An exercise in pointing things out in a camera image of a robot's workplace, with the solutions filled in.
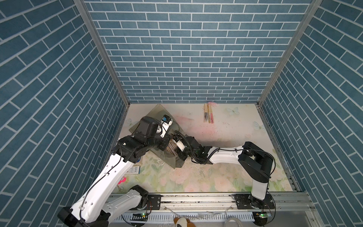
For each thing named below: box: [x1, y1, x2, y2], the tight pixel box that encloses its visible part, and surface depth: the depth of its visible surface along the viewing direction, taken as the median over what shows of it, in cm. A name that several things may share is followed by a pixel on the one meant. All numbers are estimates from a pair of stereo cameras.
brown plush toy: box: [173, 216, 197, 227], surface depth 68 cm
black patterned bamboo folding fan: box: [203, 103, 209, 123], surface depth 118 cm
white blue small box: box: [129, 165, 141, 175], surface depth 86 cm
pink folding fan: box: [207, 101, 217, 124], surface depth 114 cm
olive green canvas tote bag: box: [129, 104, 186, 170], surface depth 60 cm
